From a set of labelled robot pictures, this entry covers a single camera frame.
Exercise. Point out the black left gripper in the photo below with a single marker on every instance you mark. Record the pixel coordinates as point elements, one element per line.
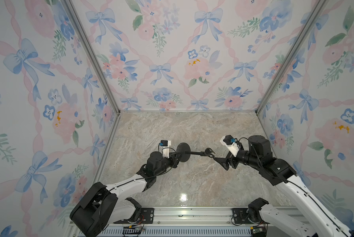
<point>172,159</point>

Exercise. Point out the black microphone clip holder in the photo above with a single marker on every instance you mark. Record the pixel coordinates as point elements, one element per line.
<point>209,153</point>

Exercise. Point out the aluminium left corner post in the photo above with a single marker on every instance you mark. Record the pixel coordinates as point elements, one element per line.
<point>76,23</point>

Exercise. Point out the black round microphone stand base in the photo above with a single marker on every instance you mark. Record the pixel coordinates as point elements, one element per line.
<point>183,151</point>

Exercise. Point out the aluminium mounting rail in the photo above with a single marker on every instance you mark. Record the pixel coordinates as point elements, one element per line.
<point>205,221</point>

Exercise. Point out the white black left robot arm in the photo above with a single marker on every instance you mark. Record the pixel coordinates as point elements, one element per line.
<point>106,204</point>

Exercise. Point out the black microphone stand pole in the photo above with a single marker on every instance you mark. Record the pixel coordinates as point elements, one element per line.
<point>198,153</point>

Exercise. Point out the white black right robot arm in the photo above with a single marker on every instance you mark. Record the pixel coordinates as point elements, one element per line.
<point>280,174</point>

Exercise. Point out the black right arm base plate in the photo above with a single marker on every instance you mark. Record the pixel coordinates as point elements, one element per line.
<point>249,215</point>

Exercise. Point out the aluminium corner post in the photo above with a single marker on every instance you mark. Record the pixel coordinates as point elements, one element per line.
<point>304,32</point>
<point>76,23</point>

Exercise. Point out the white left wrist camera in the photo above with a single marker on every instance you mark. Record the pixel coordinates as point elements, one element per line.
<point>164,148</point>

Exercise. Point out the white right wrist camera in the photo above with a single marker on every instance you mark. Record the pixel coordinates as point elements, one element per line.
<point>231,143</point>

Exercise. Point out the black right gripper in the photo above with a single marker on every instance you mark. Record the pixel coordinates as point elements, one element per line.
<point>224,162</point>

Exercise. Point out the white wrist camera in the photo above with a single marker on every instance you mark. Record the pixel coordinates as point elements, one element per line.
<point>164,148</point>
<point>231,143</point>

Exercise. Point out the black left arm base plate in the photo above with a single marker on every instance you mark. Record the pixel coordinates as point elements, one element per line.
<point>145,216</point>

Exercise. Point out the aluminium right corner post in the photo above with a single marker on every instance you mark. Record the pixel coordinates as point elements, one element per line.
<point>304,32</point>

